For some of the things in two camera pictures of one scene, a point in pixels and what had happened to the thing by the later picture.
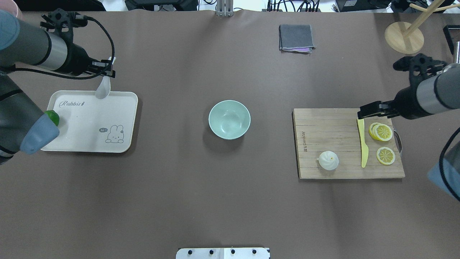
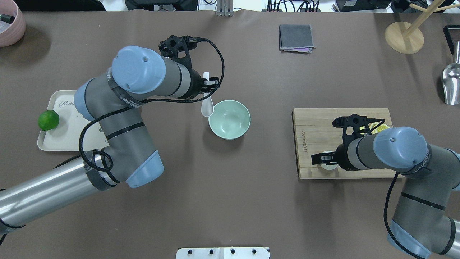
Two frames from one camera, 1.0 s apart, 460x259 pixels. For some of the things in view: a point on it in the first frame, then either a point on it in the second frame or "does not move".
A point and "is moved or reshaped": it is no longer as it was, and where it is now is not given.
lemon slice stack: (381, 132) does not move
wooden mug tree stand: (406, 39) does not move
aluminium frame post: (225, 8) does not move
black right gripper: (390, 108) -> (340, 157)
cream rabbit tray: (96, 121) does not move
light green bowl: (229, 119) does not move
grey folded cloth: (295, 38) does not move
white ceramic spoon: (104, 90) is moved or reshaped
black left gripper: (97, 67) -> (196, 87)
